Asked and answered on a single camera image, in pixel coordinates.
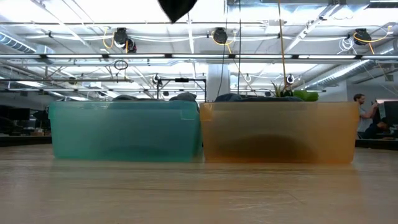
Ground silver ventilation duct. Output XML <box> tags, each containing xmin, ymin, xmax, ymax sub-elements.
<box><xmin>0</xmin><ymin>30</ymin><xmax>38</xmax><ymax>54</ymax></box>
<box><xmin>306</xmin><ymin>58</ymin><xmax>398</xmax><ymax>91</ymax></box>

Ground black computer monitor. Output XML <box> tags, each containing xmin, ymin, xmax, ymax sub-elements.
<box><xmin>377</xmin><ymin>100</ymin><xmax>398</xmax><ymax>127</ymax></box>

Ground thin black hanging cable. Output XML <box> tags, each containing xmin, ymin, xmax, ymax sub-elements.
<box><xmin>237</xmin><ymin>0</ymin><xmax>243</xmax><ymax>96</ymax></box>

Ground orange translucent plastic bin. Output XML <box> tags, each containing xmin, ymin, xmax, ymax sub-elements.
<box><xmin>199</xmin><ymin>101</ymin><xmax>361</xmax><ymax>165</ymax></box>

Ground looped black cable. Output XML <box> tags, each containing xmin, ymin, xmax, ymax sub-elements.
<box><xmin>113</xmin><ymin>59</ymin><xmax>129</xmax><ymax>71</ymax></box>

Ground white building column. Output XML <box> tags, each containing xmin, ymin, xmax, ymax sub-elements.
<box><xmin>206</xmin><ymin>63</ymin><xmax>231</xmax><ymax>102</ymax></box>

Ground black stand frame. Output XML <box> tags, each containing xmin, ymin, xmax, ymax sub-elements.
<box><xmin>155</xmin><ymin>77</ymin><xmax>208</xmax><ymax>102</ymax></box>

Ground dark blue denim hat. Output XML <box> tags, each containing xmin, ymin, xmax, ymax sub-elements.
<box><xmin>214</xmin><ymin>133</ymin><xmax>317</xmax><ymax>164</ymax></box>
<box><xmin>213</xmin><ymin>93</ymin><xmax>305</xmax><ymax>103</ymax></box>

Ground black ceiling cable reel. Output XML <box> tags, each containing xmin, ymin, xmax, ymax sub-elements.
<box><xmin>353</xmin><ymin>27</ymin><xmax>373</xmax><ymax>47</ymax></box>
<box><xmin>211</xmin><ymin>27</ymin><xmax>229</xmax><ymax>45</ymax></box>
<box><xmin>112</xmin><ymin>27</ymin><xmax>138</xmax><ymax>54</ymax></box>

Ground succulent in patterned white pot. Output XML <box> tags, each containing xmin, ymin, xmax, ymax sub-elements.
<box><xmin>271</xmin><ymin>81</ymin><xmax>320</xmax><ymax>103</ymax></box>

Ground person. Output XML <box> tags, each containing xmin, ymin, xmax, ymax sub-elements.
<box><xmin>363</xmin><ymin>120</ymin><xmax>390</xmax><ymax>140</ymax></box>
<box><xmin>353</xmin><ymin>93</ymin><xmax>379</xmax><ymax>134</ymax></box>

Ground black hanging cable with coil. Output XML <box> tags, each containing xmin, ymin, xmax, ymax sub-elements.
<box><xmin>216</xmin><ymin>0</ymin><xmax>230</xmax><ymax>96</ymax></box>

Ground yellow hanging cable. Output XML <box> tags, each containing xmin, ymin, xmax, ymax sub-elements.
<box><xmin>276</xmin><ymin>0</ymin><xmax>289</xmax><ymax>91</ymax></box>

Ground large grey fabric hat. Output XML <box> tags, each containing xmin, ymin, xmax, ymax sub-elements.
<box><xmin>110</xmin><ymin>91</ymin><xmax>200</xmax><ymax>104</ymax></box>

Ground teal translucent plastic bin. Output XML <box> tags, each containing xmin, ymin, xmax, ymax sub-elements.
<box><xmin>48</xmin><ymin>100</ymin><xmax>203</xmax><ymax>163</ymax></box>

